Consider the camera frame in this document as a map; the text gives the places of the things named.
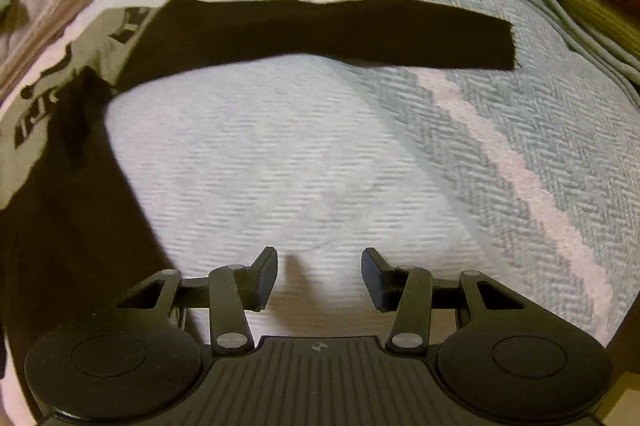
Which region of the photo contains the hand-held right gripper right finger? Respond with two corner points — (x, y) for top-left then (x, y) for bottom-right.
(361, 247), (527, 351)

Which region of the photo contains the black shirt with olive print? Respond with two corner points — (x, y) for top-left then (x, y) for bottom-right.
(0, 0), (518, 382)

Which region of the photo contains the stack of folded clothes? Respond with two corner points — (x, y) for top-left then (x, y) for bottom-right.
(466, 0), (640, 107)

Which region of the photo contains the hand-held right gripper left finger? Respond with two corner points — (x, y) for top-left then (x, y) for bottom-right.
(116, 246), (279, 353)

